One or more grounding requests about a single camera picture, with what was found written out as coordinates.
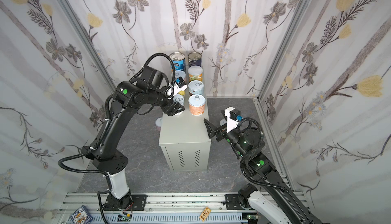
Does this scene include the white-lid pink can front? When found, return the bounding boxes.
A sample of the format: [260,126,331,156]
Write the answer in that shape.
[175,70,186,82]

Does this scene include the white-lid green label can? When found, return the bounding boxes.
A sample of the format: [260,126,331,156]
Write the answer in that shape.
[220,119,227,126]

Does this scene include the dark can with gold lid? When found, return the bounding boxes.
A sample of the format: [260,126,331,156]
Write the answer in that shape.
[188,52,202,67]

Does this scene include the left corner wall post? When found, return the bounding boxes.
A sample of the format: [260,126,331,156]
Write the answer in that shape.
[57,0,120,101]

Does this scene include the blue printed card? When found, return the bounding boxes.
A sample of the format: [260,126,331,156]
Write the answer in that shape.
[70,205,93,224]

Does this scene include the white-lid pink can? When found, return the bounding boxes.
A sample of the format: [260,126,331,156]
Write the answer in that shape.
[155,117,163,131]
[175,70,186,82]

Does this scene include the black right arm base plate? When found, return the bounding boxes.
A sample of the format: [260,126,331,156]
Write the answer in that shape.
[225,193,244,210]

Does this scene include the white-lid teal can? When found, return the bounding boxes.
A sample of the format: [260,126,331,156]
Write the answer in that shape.
[173,94,184,106]

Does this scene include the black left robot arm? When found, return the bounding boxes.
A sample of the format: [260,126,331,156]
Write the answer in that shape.
[58,53,185,210]

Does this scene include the blue label soup can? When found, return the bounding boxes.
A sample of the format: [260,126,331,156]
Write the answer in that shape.
[169,52,186,72]

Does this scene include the white-lid grey can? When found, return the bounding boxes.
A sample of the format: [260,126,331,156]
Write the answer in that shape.
[188,80,204,96]

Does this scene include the grey metal cabinet box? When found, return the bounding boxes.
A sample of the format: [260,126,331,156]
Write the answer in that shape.
[159,94,211,172]

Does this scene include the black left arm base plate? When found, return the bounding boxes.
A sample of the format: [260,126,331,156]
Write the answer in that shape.
[103,193,147,211]

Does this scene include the white cable duct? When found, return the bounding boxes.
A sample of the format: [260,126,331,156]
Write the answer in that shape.
[105,213,248,224]

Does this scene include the small orange tag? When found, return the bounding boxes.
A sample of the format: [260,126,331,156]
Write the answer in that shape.
[199,207,211,222]

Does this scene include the aluminium corner wall post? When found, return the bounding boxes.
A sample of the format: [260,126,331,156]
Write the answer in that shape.
[257,0,321,101]

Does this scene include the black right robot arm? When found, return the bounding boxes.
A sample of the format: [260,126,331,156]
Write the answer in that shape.
[204,117,322,224]

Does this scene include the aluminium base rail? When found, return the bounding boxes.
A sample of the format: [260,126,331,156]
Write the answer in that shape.
[57,175,312,224]

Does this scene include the green orange label can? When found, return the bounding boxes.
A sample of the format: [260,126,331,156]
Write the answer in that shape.
[188,65,203,82]

